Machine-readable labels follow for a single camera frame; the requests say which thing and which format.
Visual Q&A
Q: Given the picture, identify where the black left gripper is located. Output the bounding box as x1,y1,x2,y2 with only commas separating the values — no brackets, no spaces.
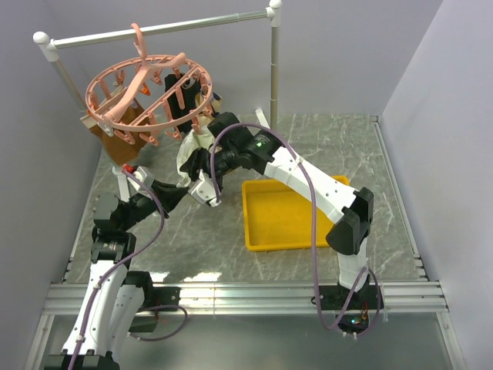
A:
119,179,189,230

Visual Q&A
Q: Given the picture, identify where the pale green white underwear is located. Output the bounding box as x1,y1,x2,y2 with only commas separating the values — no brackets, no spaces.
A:
176,128,215,187

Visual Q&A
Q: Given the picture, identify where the pink round clip hanger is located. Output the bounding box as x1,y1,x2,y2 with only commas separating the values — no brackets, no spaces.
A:
85,23,213,145

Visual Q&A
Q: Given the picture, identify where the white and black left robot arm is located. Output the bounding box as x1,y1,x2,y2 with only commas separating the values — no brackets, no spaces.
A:
44,180,188,369

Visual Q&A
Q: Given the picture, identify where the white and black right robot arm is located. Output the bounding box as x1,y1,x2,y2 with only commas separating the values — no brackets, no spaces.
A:
176,112,374,308

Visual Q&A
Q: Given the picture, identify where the beige hanging garment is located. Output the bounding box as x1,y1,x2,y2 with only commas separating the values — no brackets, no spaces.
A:
197,92,222,128

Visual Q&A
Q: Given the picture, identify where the black hanging garment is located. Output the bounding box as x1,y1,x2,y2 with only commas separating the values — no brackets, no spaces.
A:
163,72,203,136

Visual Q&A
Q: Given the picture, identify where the brown hanging garment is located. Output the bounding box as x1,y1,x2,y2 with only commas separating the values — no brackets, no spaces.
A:
80,115,146,167

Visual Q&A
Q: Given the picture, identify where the yellow plastic tray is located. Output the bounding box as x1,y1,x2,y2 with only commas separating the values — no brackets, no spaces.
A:
241,175,351,252

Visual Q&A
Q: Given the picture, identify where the silver white clothes rack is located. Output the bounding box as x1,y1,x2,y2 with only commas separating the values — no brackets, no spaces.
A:
32,0,294,204

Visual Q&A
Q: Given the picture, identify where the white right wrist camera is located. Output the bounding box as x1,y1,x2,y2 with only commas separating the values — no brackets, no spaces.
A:
188,170,221,207

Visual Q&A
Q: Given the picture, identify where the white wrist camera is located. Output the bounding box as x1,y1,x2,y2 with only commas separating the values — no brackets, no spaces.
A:
188,170,221,207
122,164,154,187

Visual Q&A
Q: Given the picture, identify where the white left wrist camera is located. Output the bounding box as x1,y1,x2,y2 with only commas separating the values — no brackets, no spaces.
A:
122,164,154,187

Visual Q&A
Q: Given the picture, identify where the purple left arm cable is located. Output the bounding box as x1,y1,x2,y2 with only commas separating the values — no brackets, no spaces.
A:
67,169,189,370

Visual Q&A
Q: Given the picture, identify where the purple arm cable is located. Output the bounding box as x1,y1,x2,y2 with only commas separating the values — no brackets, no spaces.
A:
67,169,189,370
207,122,385,338

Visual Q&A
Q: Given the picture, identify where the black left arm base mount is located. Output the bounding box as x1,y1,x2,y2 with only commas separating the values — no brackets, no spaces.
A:
129,287,180,334

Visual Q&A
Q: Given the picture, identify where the aluminium rail frame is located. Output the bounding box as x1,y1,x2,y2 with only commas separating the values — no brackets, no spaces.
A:
28,115,466,369

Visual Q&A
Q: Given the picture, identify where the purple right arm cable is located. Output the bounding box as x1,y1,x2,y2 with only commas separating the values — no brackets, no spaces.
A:
207,122,385,338

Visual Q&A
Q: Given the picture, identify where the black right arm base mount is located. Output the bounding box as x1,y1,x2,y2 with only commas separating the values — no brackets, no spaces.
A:
311,280,385,341

